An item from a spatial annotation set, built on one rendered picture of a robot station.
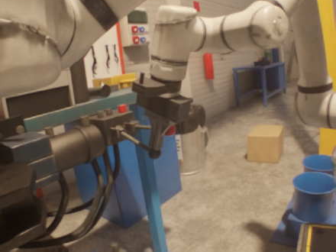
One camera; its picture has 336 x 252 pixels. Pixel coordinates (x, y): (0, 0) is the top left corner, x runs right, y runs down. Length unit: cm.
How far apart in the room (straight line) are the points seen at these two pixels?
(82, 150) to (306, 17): 88
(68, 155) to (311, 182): 154
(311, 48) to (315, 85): 14
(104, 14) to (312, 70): 88
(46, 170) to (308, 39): 96
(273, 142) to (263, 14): 236
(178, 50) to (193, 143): 210
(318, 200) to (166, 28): 135
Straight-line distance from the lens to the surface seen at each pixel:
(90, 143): 74
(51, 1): 19
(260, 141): 283
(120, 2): 29
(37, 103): 80
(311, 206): 166
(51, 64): 17
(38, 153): 65
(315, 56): 105
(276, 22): 54
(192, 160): 268
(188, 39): 57
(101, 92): 91
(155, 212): 149
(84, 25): 28
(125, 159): 186
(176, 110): 58
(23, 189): 45
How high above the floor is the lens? 116
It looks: 12 degrees down
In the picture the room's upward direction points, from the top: 7 degrees counter-clockwise
